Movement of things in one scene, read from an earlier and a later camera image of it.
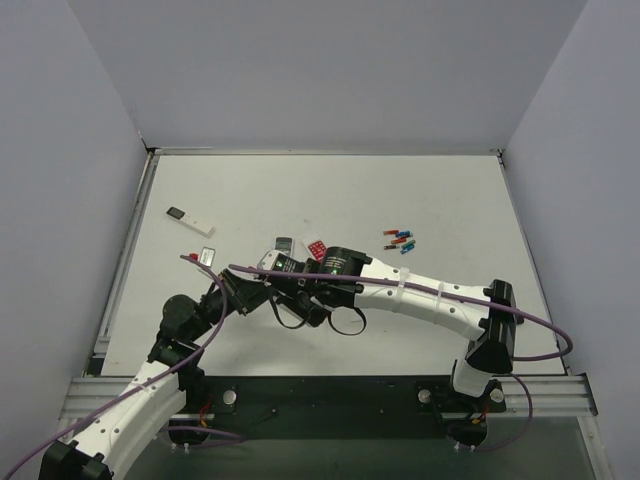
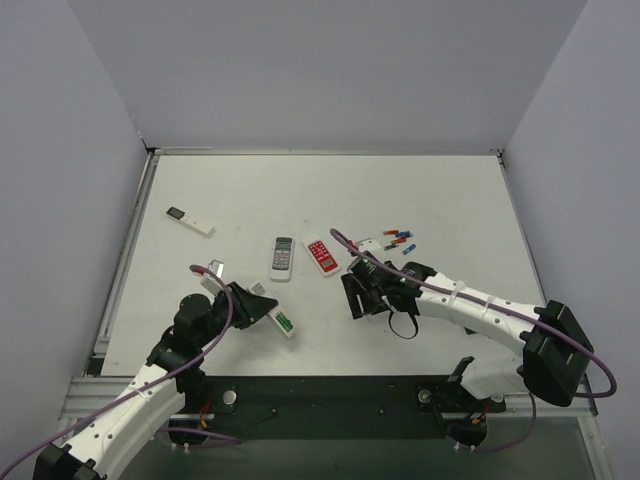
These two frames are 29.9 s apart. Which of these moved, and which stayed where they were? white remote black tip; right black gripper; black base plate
Moved: right black gripper
Stayed: white remote black tip; black base plate
